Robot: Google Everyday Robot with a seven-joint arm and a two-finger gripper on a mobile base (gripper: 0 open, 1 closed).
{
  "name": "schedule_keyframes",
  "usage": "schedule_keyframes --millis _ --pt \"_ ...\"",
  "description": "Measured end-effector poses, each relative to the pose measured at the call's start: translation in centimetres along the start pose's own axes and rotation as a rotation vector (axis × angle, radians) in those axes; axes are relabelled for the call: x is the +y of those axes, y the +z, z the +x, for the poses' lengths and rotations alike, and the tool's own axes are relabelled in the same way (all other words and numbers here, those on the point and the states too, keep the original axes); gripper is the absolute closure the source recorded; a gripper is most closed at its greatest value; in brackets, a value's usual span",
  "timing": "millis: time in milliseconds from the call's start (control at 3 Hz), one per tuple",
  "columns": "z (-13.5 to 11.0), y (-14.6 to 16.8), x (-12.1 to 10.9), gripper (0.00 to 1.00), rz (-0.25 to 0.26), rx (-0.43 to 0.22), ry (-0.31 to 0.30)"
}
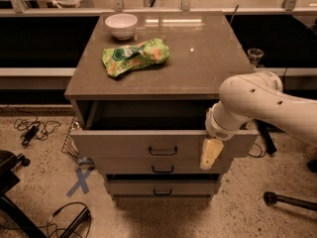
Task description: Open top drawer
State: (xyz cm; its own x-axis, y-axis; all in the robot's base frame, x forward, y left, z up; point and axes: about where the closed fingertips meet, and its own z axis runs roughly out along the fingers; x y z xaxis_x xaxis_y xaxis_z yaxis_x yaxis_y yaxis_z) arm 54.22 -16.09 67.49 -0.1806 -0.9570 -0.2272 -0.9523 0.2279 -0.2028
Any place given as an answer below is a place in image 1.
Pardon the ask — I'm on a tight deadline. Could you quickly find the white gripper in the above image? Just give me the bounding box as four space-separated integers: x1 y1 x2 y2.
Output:
200 102 251 170

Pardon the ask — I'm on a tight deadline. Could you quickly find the grey top drawer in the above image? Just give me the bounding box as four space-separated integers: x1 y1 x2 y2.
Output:
69 100 260 161

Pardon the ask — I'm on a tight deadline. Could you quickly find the grey drawer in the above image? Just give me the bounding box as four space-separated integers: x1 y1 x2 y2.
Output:
94 158 231 175
69 100 260 161
105 182 221 196

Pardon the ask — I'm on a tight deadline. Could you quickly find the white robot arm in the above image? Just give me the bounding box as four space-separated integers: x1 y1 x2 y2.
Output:
200 71 317 170

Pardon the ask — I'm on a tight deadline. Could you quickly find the grey drawer cabinet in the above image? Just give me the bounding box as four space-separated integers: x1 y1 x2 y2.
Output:
64 11 266 202

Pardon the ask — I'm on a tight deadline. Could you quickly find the grey bottom drawer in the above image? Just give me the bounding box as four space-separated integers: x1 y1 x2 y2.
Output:
105 182 221 196

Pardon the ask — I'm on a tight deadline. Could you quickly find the grey middle drawer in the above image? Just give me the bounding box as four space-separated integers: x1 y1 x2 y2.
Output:
94 158 231 175

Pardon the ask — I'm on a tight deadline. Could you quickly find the black bar behind cabinet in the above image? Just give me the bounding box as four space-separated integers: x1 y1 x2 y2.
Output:
256 120 276 155

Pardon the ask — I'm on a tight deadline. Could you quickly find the black pole on floor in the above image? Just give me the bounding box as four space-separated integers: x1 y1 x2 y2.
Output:
264 191 317 211

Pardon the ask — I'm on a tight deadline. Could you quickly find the clear glass cup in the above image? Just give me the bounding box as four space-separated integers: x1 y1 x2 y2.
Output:
247 48 264 67

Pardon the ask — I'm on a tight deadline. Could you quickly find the green snack bag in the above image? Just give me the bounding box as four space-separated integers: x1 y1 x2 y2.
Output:
102 39 169 78

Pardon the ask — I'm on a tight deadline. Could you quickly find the blue tape cross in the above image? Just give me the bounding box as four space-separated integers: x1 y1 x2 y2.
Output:
66 167 94 197

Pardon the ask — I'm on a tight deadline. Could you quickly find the white ceramic bowl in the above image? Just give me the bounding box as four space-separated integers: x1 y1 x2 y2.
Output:
105 13 138 40

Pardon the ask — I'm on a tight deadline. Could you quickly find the black office chair base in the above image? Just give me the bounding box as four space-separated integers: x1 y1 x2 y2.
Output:
0 149 48 238

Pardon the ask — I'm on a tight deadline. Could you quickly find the black cable right floor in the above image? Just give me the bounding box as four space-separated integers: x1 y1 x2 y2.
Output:
247 142 267 159

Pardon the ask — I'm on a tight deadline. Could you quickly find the wire basket with items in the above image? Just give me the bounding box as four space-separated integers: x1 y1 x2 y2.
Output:
61 117 93 167

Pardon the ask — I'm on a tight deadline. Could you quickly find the black stand with cable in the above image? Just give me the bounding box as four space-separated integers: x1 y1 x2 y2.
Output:
46 201 92 238

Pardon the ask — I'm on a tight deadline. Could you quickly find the black power adapter cable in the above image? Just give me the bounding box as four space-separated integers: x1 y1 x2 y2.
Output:
13 110 62 148

